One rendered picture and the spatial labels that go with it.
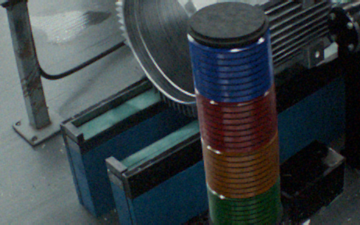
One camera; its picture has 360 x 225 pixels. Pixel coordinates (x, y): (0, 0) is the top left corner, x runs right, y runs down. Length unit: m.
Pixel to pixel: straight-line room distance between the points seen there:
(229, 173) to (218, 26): 0.12
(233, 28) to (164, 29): 0.48
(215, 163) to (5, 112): 0.71
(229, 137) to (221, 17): 0.09
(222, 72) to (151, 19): 0.47
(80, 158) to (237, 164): 0.41
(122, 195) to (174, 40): 0.21
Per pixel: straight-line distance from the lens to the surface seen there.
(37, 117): 1.30
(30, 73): 1.26
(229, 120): 0.68
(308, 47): 1.07
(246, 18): 0.66
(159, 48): 1.12
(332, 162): 1.09
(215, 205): 0.74
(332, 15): 1.04
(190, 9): 0.97
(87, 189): 1.12
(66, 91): 1.39
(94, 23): 1.56
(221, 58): 0.64
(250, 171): 0.70
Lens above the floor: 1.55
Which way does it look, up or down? 35 degrees down
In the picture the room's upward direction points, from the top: 8 degrees counter-clockwise
